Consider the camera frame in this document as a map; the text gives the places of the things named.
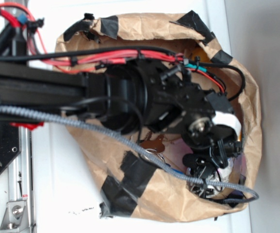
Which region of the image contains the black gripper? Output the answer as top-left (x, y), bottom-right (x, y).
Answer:
top-left (181, 92), bottom-right (244, 202)

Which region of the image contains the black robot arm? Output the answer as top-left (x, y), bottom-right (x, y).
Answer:
top-left (0, 25), bottom-right (242, 198)

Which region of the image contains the bunch of metal keys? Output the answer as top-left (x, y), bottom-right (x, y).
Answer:
top-left (129, 131), bottom-right (171, 168)

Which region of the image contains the brown paper bag bin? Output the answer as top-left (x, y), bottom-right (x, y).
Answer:
top-left (55, 11), bottom-right (262, 222)

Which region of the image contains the yellow rubber duck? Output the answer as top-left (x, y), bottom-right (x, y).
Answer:
top-left (192, 47), bottom-right (211, 63)

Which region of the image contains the grey braided cable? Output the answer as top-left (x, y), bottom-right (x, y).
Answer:
top-left (0, 106), bottom-right (260, 204)

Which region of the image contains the black cable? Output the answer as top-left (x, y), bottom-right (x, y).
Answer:
top-left (0, 46), bottom-right (246, 102)

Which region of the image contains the aluminium frame rail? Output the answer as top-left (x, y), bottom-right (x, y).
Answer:
top-left (4, 0), bottom-right (36, 231)

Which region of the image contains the metal corner bracket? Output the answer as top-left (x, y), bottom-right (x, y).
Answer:
top-left (0, 200), bottom-right (31, 233)

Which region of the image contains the red wire bundle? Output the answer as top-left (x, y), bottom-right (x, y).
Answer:
top-left (0, 3), bottom-right (228, 94)

